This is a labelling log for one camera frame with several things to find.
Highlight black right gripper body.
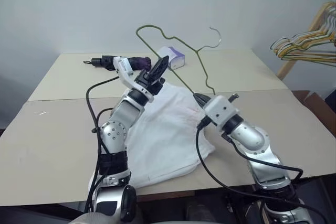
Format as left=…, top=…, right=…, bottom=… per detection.
left=198, top=96, right=212, bottom=111

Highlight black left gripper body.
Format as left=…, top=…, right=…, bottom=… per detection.
left=134, top=69, right=166, bottom=96

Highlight white shorts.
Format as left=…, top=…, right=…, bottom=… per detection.
left=89, top=82, right=216, bottom=189

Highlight wooden hanger rack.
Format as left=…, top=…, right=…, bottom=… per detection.
left=276, top=1, right=336, bottom=81

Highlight black purple folded umbrella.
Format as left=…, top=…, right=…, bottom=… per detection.
left=83, top=55, right=152, bottom=72

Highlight white purple small box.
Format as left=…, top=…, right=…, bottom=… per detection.
left=157, top=46, right=186, bottom=70

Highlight brown cardboard box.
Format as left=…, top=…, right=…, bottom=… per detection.
left=290, top=90, right=336, bottom=143

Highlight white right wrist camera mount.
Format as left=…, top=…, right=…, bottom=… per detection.
left=204, top=95, right=240, bottom=128

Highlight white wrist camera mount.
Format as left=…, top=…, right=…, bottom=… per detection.
left=113, top=56, right=155, bottom=102
left=204, top=95, right=240, bottom=128

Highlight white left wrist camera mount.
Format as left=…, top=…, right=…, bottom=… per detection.
left=113, top=56, right=155, bottom=102

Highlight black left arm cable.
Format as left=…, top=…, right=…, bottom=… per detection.
left=83, top=75, right=120, bottom=214

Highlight short black right arm cable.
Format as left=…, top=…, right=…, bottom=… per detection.
left=222, top=131, right=305, bottom=183

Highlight dark green wire hanger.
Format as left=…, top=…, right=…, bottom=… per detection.
left=272, top=31, right=336, bottom=59

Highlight white wire hanger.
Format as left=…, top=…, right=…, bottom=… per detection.
left=270, top=6, right=336, bottom=51

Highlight yellow wire hanger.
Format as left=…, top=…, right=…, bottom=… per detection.
left=278, top=42, right=336, bottom=64

